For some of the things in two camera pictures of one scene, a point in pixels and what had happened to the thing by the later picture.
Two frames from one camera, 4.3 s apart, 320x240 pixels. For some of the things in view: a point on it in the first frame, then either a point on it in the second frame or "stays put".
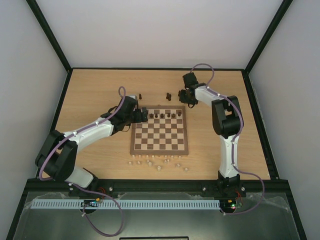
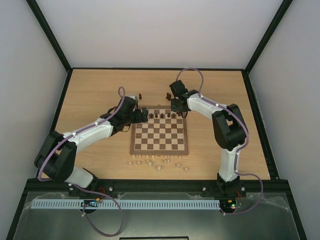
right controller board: [227, 205] stays put
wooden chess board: [165, 133] stays put
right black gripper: [186, 96] -> [176, 105]
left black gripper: [139, 118] stays put
